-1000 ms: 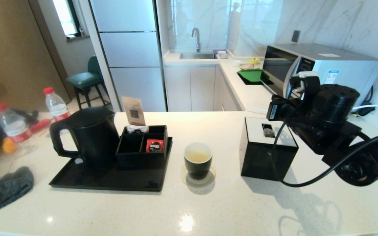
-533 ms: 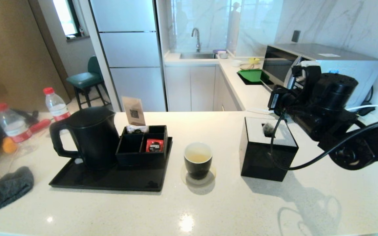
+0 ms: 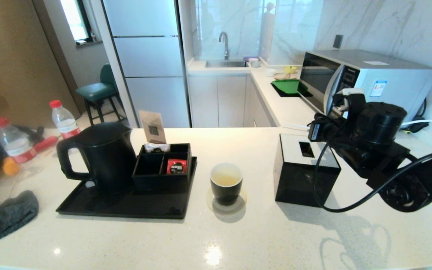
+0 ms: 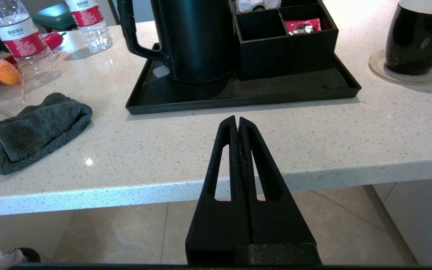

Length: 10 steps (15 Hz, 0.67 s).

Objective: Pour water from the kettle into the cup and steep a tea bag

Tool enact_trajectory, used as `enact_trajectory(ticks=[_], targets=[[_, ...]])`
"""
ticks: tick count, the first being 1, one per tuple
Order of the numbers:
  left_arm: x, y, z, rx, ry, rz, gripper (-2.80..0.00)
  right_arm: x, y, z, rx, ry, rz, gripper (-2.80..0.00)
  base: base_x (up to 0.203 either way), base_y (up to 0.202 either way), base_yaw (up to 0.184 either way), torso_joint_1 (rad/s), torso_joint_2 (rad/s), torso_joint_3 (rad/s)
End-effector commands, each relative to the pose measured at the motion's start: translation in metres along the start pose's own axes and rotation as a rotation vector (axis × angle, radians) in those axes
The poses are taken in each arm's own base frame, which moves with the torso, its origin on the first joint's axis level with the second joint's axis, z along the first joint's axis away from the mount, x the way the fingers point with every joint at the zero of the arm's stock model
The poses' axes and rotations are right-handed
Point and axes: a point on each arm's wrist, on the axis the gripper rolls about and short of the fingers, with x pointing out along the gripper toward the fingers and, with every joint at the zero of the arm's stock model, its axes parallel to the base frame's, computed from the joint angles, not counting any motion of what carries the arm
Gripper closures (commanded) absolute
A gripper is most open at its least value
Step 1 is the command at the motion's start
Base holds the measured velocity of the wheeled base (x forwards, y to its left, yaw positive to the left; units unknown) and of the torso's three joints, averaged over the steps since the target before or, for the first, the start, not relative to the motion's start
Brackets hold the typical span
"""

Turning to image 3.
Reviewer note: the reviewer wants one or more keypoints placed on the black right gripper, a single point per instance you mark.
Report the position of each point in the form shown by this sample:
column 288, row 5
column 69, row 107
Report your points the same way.
column 343, row 133

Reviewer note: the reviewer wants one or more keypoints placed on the black compartment organizer box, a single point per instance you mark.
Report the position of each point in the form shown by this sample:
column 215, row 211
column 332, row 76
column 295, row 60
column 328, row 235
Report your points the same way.
column 161, row 184

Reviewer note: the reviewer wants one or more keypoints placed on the black serving tray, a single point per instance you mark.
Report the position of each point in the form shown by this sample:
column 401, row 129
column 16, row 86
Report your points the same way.
column 144, row 208

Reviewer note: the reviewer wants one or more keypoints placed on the black electric kettle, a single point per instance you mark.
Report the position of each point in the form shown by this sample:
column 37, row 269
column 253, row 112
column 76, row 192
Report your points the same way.
column 107, row 157

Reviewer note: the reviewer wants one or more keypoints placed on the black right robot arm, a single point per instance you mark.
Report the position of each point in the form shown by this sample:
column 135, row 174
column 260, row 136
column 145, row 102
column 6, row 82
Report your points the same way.
column 388, row 150

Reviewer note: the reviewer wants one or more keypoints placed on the green cutting board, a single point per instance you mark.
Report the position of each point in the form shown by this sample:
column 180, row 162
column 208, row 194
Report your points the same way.
column 287, row 86

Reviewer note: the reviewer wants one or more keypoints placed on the black tissue box white lid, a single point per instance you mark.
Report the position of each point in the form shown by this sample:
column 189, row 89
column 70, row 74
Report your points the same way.
column 294, row 183

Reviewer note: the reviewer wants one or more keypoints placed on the small beige dish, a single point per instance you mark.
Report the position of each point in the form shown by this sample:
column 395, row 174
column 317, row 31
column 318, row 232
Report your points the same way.
column 281, row 76

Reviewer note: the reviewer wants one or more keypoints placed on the small white bowl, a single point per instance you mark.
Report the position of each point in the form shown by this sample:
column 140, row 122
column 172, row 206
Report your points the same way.
column 269, row 72

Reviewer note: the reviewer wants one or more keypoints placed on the silver microwave oven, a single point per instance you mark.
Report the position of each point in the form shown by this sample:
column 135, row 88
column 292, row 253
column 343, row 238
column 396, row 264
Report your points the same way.
column 392, row 75

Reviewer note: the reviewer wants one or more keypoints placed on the small white purple cup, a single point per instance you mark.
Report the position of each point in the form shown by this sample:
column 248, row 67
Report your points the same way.
column 254, row 62

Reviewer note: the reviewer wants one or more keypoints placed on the white base cabinet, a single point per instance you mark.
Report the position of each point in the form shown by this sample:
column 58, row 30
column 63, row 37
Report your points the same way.
column 219, row 101

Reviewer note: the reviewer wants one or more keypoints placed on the black cup white inside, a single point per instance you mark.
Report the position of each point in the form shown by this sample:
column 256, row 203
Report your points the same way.
column 226, row 193

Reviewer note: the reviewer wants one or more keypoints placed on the steel kitchen sink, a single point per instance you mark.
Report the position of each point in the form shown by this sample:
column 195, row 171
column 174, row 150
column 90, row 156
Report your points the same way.
column 225, row 64

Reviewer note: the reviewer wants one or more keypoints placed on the chrome kitchen faucet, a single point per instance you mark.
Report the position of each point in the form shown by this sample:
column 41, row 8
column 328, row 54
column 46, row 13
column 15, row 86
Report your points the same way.
column 226, row 47

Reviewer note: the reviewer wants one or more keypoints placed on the clear glass coaster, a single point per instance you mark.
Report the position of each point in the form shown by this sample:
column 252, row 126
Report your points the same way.
column 212, row 204

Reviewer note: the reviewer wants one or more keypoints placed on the red Nescafe sachet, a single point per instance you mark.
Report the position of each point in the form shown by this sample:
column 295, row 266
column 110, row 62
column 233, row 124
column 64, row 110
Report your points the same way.
column 176, row 166

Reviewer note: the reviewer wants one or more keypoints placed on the brown QR code card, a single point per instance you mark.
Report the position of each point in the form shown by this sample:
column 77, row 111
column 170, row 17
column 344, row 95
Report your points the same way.
column 152, row 126

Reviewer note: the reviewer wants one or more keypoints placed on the green upholstered chair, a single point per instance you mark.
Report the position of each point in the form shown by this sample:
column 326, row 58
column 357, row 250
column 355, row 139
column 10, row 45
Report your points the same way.
column 96, row 91

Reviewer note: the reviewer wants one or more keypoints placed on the small white paper tag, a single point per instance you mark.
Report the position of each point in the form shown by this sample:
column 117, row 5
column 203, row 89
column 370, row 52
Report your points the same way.
column 89, row 184

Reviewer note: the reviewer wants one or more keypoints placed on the small red-capped water bottle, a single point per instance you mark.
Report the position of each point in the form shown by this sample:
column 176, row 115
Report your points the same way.
column 65, row 120

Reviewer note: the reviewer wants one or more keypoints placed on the bright window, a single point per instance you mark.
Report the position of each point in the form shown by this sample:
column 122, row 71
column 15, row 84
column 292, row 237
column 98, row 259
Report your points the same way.
column 74, row 20

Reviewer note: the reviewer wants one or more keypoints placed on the large red-capped water bottle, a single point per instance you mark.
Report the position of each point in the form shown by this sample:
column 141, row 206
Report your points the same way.
column 15, row 144

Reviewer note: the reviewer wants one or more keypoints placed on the brown wooden door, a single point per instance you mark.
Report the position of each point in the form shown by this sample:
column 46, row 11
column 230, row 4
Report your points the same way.
column 17, row 56

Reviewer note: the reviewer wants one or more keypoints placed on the small orange object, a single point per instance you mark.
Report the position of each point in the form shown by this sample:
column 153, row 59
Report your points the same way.
column 10, row 167

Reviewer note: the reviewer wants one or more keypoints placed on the dark grey cloth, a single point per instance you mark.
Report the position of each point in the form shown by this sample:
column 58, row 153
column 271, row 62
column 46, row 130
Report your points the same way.
column 8, row 217

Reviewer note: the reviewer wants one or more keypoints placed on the dark wall socket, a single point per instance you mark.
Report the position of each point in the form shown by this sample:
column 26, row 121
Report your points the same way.
column 337, row 41

